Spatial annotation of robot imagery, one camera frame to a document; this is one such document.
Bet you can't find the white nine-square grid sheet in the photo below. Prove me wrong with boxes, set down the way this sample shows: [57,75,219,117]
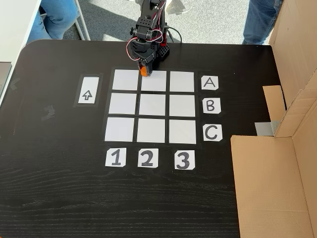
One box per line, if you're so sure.
[103,68,203,147]

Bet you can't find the paper sheet with arrow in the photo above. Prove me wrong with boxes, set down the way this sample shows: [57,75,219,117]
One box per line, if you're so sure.
[73,73,103,109]

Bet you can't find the paper sheet letter A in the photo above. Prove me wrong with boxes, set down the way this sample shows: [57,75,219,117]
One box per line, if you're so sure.
[201,75,219,91]

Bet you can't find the white metal leg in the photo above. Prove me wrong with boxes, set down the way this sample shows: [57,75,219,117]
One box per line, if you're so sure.
[74,0,91,41]

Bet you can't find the paper sheet letter B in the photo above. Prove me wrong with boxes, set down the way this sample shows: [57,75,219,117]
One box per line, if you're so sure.
[202,97,221,114]

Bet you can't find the paper sheet letter C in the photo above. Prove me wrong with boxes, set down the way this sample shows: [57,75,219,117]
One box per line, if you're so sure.
[203,123,223,142]

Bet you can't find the paper sheet number 2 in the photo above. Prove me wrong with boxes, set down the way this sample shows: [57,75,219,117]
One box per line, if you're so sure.
[137,148,159,168]

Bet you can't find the seated person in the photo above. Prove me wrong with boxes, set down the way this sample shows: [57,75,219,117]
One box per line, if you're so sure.
[26,0,80,45]

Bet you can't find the paper sheet number 1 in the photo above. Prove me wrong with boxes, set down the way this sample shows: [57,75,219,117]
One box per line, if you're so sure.
[105,147,127,168]

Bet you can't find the paper sheet number 3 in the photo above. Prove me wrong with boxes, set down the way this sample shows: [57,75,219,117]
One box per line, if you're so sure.
[174,149,196,170]

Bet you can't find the clear tape scrap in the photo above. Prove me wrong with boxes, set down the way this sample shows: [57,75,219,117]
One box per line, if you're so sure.
[9,78,22,90]
[41,105,56,121]

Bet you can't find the standing person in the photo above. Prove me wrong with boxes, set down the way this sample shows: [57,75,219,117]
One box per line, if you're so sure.
[242,0,283,46]

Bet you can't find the white desk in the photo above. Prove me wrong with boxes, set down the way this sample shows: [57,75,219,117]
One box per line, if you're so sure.
[0,0,42,106]

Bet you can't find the brown cardboard screen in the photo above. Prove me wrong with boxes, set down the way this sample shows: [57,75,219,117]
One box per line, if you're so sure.
[230,0,317,238]

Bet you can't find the black clamp with red handles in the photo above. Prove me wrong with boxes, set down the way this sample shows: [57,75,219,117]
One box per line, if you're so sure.
[159,21,171,49]

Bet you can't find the power cable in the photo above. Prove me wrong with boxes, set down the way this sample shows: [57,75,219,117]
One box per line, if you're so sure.
[165,26,183,45]

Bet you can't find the grey duct tape strip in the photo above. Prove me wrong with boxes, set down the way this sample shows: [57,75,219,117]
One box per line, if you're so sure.
[255,119,282,137]

